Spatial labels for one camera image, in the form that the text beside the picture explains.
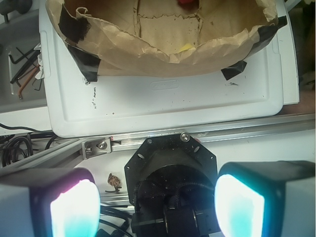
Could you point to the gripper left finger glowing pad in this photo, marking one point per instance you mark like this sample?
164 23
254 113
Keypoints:
49 202

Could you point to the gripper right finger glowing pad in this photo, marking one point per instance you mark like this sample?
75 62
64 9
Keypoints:
266 199

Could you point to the yellow green sponge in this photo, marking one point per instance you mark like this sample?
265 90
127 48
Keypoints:
186 47

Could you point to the black allen key set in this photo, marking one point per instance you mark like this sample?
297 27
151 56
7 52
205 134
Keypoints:
23 66

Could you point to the brown paper bag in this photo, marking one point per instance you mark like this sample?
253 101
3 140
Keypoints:
143 37

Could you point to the red crumpled paper ball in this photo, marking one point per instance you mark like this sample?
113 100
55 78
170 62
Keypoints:
186 1

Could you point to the aluminium frame rail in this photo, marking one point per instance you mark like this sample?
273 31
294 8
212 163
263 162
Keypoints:
285 137

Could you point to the metal corner bracket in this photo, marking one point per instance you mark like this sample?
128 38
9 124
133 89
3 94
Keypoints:
93 147

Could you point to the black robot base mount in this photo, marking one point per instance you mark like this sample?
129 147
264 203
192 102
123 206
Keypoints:
171 183

